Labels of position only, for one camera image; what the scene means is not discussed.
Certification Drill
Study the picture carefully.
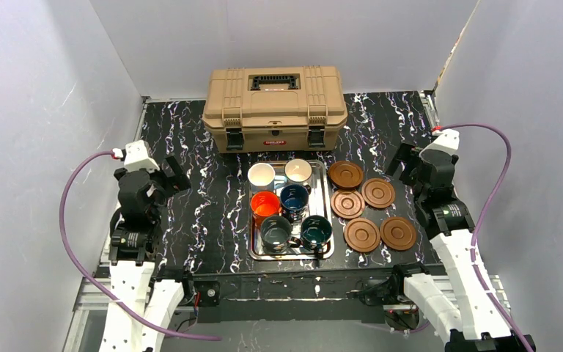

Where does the dark grey cup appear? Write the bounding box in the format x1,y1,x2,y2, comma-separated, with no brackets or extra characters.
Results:
260,215,302,253

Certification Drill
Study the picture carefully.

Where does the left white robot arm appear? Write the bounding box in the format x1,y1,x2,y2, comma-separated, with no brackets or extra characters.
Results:
100,153,191,351

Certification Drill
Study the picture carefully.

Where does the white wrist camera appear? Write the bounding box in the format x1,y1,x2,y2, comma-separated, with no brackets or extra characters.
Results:
420,128,460,155
124,139,160,173

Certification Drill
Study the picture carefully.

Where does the brown wooden coaster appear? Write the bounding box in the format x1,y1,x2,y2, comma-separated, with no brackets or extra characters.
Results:
361,178,396,209
331,189,365,219
328,161,364,189
344,218,381,253
380,216,417,251

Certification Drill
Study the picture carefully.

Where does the cream cup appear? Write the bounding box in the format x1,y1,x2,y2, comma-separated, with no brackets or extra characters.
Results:
284,158,312,186

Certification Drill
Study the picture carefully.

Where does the aluminium frame rail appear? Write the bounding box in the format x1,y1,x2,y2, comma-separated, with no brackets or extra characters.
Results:
70,274,511,352

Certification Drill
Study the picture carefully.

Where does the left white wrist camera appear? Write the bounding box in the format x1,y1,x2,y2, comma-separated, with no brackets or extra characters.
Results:
124,139,160,173

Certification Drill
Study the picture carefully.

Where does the stainless steel tray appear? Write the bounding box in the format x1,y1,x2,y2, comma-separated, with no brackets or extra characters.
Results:
248,160,332,261

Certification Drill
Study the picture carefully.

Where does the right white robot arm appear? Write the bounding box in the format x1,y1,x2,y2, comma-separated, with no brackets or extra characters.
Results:
386,143,536,351

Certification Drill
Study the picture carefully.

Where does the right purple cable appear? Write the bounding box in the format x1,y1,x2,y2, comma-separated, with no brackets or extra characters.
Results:
432,123,535,352

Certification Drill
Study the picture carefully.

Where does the navy blue cup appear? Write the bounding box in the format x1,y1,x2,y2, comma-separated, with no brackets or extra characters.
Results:
279,184,309,223

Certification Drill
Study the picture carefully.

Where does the orange cup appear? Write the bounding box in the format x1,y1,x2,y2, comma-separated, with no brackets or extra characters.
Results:
250,191,281,228

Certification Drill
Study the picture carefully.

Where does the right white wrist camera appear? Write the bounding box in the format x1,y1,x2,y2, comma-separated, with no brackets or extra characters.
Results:
420,128,460,155

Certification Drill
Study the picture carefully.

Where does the teal cup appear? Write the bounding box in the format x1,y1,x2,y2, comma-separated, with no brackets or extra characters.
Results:
299,215,333,259

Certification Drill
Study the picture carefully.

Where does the tan plastic toolbox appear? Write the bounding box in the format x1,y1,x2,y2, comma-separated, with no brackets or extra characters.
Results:
202,66,348,153

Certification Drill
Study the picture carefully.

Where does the white cup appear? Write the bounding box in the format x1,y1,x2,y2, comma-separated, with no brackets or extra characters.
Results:
247,163,276,193

